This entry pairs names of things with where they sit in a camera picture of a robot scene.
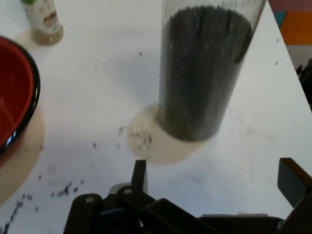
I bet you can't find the spice bottle with green cap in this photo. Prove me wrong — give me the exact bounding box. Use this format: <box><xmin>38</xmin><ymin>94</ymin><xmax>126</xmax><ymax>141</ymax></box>
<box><xmin>21</xmin><ymin>0</ymin><xmax>64</xmax><ymax>46</ymax></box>

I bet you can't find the clear jar with black seeds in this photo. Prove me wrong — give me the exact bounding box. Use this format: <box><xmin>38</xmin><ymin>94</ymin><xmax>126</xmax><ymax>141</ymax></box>
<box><xmin>157</xmin><ymin>0</ymin><xmax>268</xmax><ymax>142</ymax></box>

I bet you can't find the red bowl with black rim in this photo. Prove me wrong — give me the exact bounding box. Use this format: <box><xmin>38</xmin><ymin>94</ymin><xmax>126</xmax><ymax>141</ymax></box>
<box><xmin>0</xmin><ymin>36</ymin><xmax>41</xmax><ymax>156</ymax></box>

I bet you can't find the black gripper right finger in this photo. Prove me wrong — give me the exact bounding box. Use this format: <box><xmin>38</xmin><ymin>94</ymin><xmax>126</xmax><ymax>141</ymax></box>
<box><xmin>277</xmin><ymin>157</ymin><xmax>312</xmax><ymax>234</ymax></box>

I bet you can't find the teal foam tile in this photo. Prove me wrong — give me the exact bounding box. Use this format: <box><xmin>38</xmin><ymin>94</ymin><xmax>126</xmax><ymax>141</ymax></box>
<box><xmin>272</xmin><ymin>10</ymin><xmax>288</xmax><ymax>28</ymax></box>

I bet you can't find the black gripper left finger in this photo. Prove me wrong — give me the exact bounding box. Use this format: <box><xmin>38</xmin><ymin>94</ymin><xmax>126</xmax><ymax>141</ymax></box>
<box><xmin>64</xmin><ymin>160</ymin><xmax>220</xmax><ymax>234</ymax></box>

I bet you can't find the red foam block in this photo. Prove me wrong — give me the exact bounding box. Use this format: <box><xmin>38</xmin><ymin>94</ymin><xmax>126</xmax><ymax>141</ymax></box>
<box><xmin>268</xmin><ymin>0</ymin><xmax>312</xmax><ymax>12</ymax></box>

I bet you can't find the orange foam tile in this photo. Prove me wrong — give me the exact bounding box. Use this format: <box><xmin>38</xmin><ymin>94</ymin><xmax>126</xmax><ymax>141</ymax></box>
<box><xmin>279</xmin><ymin>11</ymin><xmax>312</xmax><ymax>45</ymax></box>

